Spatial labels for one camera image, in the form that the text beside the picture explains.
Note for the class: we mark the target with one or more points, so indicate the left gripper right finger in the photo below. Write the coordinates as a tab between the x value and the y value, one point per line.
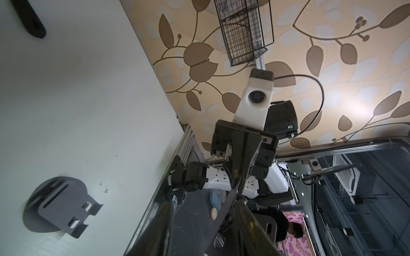
250	238

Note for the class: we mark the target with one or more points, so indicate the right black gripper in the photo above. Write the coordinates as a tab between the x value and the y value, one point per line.
245	147

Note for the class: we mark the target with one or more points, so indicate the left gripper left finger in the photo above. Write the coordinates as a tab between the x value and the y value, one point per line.
157	237

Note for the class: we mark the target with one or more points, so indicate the grey phone stand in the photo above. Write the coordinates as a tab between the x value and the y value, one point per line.
60	204
229	203

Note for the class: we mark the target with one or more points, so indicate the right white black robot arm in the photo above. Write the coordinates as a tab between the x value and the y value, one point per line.
266	189

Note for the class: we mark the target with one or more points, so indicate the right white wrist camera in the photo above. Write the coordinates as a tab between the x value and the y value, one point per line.
256	99

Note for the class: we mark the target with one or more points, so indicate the right black wire basket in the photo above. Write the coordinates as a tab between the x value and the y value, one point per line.
247	29

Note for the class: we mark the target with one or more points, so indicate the green black handled tool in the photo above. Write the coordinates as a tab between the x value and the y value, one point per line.
29	18

